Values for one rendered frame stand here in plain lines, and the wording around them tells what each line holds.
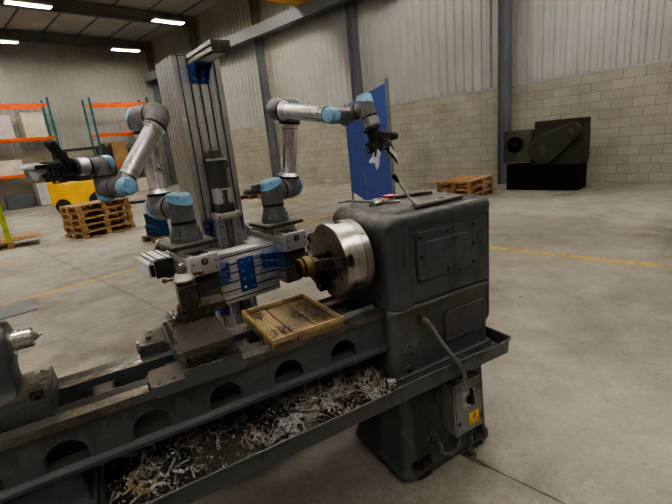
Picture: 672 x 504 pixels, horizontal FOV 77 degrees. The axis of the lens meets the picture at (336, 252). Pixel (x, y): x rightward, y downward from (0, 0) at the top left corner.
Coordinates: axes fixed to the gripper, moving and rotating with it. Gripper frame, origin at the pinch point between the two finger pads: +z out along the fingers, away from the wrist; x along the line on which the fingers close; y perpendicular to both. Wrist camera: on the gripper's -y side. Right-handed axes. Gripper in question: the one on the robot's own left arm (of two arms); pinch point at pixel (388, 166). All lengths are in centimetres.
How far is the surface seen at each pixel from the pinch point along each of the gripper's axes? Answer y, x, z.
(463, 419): -9, 13, 122
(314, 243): 7, 50, 22
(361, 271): -11, 46, 38
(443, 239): -24.8, 9.2, 37.4
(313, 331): -4, 71, 52
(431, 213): -27.0, 14.6, 25.0
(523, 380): 9, -71, 149
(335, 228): -5, 47, 19
